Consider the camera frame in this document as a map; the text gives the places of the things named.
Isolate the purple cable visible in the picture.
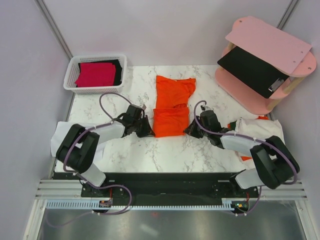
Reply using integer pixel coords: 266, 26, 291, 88
194, 100, 299, 217
44, 92, 133, 228

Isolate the white slotted cable duct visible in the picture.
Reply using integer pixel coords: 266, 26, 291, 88
45, 199, 235, 211

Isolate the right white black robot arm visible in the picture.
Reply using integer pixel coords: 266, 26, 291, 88
184, 105, 300, 197

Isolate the orange t shirt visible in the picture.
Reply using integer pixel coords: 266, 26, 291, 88
153, 75, 196, 138

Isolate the pink two-tier shelf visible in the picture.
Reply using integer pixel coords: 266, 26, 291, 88
215, 16, 317, 115

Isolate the magenta t shirt in basket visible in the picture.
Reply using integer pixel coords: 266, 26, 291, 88
75, 62, 116, 88

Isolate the white cloth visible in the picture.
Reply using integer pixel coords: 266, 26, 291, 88
50, 121, 111, 161
234, 117, 286, 166

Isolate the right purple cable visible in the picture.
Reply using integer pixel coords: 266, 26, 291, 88
194, 100, 299, 217

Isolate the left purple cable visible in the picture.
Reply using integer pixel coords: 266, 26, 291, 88
44, 92, 133, 228

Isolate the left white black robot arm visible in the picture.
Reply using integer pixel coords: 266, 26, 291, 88
51, 104, 156, 197

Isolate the loose pink board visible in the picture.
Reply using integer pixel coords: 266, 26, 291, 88
222, 16, 317, 78

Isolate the white plastic laundry basket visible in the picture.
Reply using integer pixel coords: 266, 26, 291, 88
63, 53, 128, 95

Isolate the aluminium rail frame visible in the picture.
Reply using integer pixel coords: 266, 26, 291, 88
23, 180, 313, 240

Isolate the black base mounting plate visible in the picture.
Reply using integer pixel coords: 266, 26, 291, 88
81, 172, 259, 208

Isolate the black clipboard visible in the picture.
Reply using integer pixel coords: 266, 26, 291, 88
217, 46, 289, 99

